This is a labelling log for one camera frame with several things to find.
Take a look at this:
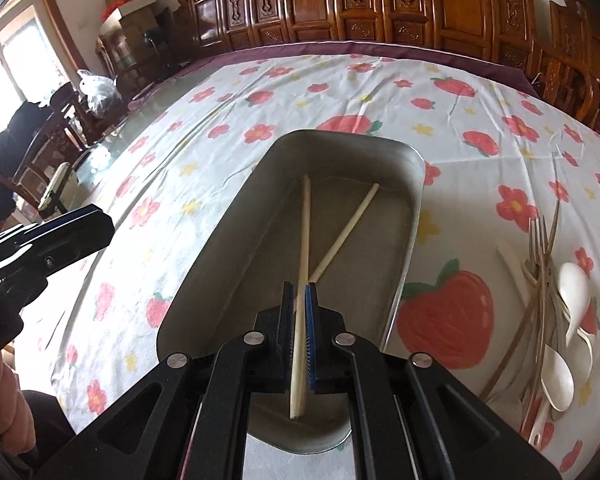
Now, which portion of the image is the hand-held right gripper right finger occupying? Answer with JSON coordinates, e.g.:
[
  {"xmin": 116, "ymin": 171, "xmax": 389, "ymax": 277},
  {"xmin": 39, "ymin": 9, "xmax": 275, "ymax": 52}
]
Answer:
[{"xmin": 304, "ymin": 282, "xmax": 563, "ymax": 480}]

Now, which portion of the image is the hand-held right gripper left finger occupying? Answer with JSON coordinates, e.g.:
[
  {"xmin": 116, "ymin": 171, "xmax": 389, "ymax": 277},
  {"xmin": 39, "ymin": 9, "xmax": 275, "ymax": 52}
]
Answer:
[{"xmin": 50, "ymin": 281, "xmax": 297, "ymax": 480}]

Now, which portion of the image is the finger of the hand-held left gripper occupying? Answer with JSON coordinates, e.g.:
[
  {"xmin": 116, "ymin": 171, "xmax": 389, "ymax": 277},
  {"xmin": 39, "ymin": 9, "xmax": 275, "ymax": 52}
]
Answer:
[
  {"xmin": 42, "ymin": 203, "xmax": 109, "ymax": 229},
  {"xmin": 0, "ymin": 212, "xmax": 115, "ymax": 306}
]

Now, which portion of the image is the metal tray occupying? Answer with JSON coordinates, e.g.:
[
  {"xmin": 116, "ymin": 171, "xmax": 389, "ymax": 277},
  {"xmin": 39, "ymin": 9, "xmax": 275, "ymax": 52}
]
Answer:
[{"xmin": 156, "ymin": 129, "xmax": 427, "ymax": 453}]

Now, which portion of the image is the silver fork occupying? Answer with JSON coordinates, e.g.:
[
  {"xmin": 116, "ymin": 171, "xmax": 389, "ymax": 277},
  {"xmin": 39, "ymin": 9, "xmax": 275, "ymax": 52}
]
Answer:
[{"xmin": 289, "ymin": 175, "xmax": 313, "ymax": 420}]

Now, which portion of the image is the wooden chopstick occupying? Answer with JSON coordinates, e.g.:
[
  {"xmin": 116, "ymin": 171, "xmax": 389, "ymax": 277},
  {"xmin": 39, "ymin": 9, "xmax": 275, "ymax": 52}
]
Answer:
[{"xmin": 307, "ymin": 183, "xmax": 381, "ymax": 283}]

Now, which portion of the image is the pale plastic spoon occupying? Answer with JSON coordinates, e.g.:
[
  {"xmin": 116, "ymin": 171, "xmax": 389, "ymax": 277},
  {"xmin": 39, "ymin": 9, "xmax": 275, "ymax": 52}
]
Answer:
[
  {"xmin": 539, "ymin": 342, "xmax": 577, "ymax": 416},
  {"xmin": 527, "ymin": 261, "xmax": 596, "ymax": 448}
]

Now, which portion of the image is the person's left hand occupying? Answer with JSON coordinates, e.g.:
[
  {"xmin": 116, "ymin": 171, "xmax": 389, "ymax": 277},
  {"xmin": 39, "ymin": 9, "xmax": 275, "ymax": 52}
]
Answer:
[{"xmin": 0, "ymin": 342, "xmax": 37, "ymax": 461}]

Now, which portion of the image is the white device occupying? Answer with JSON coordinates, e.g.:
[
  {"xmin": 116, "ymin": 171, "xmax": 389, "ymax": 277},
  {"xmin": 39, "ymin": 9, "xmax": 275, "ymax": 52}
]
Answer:
[{"xmin": 36, "ymin": 161, "xmax": 69, "ymax": 212}]

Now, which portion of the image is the dark wooden chair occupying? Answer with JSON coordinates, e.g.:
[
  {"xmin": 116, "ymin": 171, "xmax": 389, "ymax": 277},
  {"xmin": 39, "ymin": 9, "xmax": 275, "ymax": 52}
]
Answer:
[{"xmin": 0, "ymin": 82, "xmax": 90, "ymax": 223}]

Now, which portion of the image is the person's dark clothing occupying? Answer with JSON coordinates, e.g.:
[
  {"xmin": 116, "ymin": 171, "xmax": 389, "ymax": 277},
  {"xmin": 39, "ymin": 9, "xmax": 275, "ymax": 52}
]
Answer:
[{"xmin": 10, "ymin": 387, "xmax": 78, "ymax": 480}]

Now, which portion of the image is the plastic bag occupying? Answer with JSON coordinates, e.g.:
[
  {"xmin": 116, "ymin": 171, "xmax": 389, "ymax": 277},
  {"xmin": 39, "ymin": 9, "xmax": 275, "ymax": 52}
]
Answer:
[{"xmin": 76, "ymin": 69, "xmax": 127, "ymax": 117}]

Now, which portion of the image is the window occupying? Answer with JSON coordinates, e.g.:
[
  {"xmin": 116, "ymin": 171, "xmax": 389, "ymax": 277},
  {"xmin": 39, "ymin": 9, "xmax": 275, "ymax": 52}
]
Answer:
[{"xmin": 0, "ymin": 7, "xmax": 48, "ymax": 128}]

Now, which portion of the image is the white box with red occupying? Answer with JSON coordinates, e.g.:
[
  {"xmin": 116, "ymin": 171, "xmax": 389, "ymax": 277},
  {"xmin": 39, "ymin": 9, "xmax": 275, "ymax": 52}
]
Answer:
[{"xmin": 100, "ymin": 0, "xmax": 157, "ymax": 23}]

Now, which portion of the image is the strawberry flower print tablecloth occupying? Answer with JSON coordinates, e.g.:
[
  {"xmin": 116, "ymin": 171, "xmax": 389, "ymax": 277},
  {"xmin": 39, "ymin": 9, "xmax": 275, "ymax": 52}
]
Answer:
[{"xmin": 50, "ymin": 52, "xmax": 600, "ymax": 480}]

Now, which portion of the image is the carved wooden sofa back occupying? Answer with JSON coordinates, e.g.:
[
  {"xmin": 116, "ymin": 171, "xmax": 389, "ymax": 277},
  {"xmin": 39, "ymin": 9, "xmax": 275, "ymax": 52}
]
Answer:
[
  {"xmin": 284, "ymin": 0, "xmax": 387, "ymax": 46},
  {"xmin": 172, "ymin": 0, "xmax": 286, "ymax": 58},
  {"xmin": 385, "ymin": 0, "xmax": 537, "ymax": 68},
  {"xmin": 549, "ymin": 0, "xmax": 600, "ymax": 111}
]

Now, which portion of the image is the purple cloth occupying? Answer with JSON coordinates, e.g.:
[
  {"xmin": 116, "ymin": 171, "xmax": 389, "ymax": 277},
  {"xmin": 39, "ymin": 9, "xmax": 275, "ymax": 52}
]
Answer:
[{"xmin": 170, "ymin": 41, "xmax": 537, "ymax": 97}]

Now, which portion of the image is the carved wooden armchair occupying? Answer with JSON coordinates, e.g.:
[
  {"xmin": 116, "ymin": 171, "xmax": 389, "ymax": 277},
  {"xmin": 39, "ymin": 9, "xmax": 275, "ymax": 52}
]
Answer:
[{"xmin": 530, "ymin": 47, "xmax": 600, "ymax": 143}]

